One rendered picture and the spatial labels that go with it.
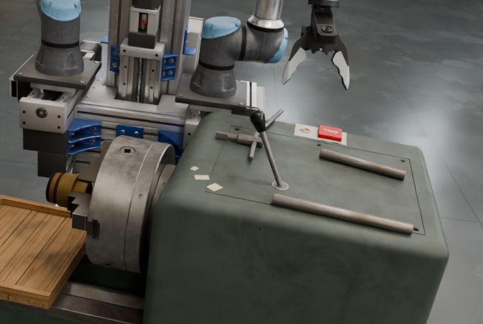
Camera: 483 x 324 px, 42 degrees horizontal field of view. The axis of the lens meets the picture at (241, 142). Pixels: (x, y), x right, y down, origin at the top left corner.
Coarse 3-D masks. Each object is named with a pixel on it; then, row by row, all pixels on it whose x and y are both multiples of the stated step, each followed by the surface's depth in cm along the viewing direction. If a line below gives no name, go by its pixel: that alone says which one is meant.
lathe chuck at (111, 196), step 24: (120, 144) 146; (144, 144) 148; (120, 168) 141; (96, 192) 138; (120, 192) 138; (96, 216) 138; (120, 216) 138; (96, 240) 140; (120, 240) 139; (120, 264) 145
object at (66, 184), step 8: (56, 176) 153; (64, 176) 152; (72, 176) 153; (48, 184) 151; (56, 184) 152; (64, 184) 151; (72, 184) 150; (80, 184) 152; (88, 184) 153; (48, 192) 151; (56, 192) 151; (64, 192) 150; (88, 192) 157; (48, 200) 153; (56, 200) 151; (64, 200) 151
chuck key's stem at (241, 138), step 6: (216, 132) 151; (222, 132) 151; (222, 138) 151; (228, 138) 151; (234, 138) 151; (240, 138) 150; (246, 138) 150; (252, 138) 150; (258, 138) 150; (258, 144) 150
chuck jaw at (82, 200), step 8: (72, 192) 150; (80, 192) 151; (72, 200) 148; (80, 200) 147; (88, 200) 147; (72, 208) 146; (80, 208) 143; (72, 216) 141; (80, 216) 141; (72, 224) 142; (80, 224) 142; (88, 224) 140; (96, 224) 139; (88, 232) 140; (96, 232) 140
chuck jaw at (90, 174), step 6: (108, 144) 154; (102, 150) 154; (102, 156) 154; (96, 162) 154; (84, 168) 153; (90, 168) 153; (96, 168) 153; (84, 174) 153; (90, 174) 153; (96, 174) 153; (84, 180) 155; (90, 180) 153
